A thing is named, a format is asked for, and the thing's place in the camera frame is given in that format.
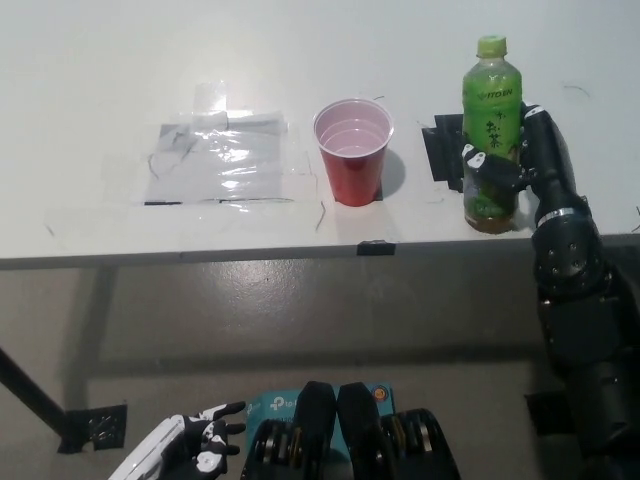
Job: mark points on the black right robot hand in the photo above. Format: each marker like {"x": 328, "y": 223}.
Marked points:
{"x": 552, "y": 170}

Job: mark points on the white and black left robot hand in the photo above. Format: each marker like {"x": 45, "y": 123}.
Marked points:
{"x": 165, "y": 450}

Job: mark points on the green tea plastic bottle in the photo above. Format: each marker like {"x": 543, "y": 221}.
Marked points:
{"x": 492, "y": 100}

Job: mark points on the red plastic cup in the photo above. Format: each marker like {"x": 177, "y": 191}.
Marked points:
{"x": 352, "y": 170}

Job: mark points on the large black tape patch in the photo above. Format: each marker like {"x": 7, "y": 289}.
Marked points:
{"x": 442, "y": 155}

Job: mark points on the teal tp-link box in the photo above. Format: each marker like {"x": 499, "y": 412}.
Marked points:
{"x": 272, "y": 406}

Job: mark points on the black diagonal table leg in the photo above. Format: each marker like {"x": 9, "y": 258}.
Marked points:
{"x": 30, "y": 390}

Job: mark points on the grey sheet under clear tape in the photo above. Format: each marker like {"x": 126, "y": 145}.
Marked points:
{"x": 215, "y": 160}

